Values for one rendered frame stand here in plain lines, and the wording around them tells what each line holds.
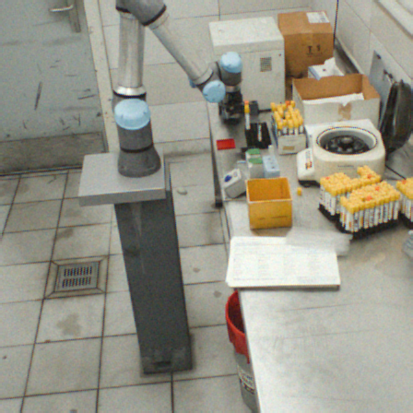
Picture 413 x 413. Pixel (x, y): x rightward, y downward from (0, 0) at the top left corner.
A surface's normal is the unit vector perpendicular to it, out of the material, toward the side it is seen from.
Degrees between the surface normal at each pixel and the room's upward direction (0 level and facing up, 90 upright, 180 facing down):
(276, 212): 90
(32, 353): 0
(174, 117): 90
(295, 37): 89
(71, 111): 90
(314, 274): 1
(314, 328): 0
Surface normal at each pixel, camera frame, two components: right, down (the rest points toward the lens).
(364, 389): -0.07, -0.84
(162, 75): 0.07, 0.54
